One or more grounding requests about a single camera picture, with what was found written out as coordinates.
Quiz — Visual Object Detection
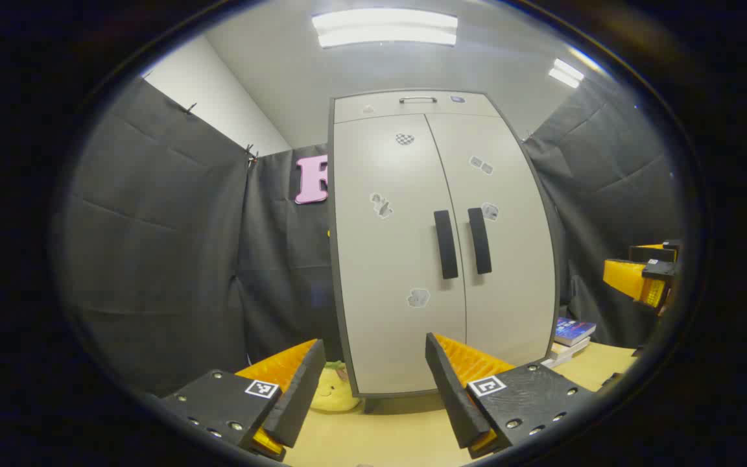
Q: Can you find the white double-door shoe cabinet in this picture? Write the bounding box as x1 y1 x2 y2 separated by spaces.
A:
327 90 561 413

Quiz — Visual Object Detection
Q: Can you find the blue book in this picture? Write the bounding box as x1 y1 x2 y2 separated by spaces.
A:
554 317 597 347

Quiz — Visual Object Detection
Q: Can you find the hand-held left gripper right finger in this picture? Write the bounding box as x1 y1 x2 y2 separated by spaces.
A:
425 333 595 460

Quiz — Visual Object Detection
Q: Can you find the yellow plush toy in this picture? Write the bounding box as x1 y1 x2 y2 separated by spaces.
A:
311 361 361 413

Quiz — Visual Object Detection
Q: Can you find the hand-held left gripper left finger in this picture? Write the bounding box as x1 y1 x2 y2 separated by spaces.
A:
160 337 327 462

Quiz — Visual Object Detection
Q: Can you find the white door with twin stickers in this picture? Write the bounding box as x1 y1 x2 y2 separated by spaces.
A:
425 114 557 367

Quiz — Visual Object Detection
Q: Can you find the small ceiling light panel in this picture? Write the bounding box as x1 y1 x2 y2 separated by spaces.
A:
547 58 586 89

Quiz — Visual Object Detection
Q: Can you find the large ceiling light panel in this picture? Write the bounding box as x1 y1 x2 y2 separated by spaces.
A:
312 8 459 49

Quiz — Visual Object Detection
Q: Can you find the black backdrop cloth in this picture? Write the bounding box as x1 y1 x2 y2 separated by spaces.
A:
56 70 685 396

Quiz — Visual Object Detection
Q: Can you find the white door with checkered sticker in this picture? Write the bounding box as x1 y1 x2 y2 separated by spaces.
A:
333 114 467 395

